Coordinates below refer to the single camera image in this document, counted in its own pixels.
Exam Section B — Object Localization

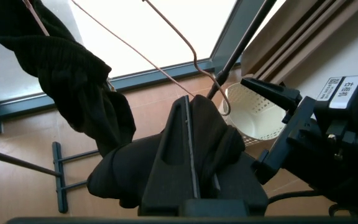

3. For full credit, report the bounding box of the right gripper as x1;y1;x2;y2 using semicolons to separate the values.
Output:
240;77;358;212

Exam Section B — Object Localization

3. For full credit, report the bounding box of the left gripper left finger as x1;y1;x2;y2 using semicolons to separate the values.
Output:
140;95;201;217

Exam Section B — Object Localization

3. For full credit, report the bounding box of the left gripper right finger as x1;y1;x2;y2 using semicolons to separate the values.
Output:
211;152;269;217

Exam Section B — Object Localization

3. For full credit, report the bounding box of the black T-shirt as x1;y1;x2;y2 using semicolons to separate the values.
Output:
86;95;247;209

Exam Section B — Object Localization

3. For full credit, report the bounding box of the white laundry basket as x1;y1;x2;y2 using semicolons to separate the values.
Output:
218;81;287;147

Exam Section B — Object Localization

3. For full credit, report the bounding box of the black clothes rack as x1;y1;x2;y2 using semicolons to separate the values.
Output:
0;0;278;214

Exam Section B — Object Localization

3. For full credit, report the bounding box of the brown curtain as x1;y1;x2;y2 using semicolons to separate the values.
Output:
240;0;358;85

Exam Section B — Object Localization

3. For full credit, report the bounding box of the black cable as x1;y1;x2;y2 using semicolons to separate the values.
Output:
267;190;358;218

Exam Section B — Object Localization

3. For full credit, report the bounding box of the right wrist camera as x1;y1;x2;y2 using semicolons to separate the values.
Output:
314;74;358;141

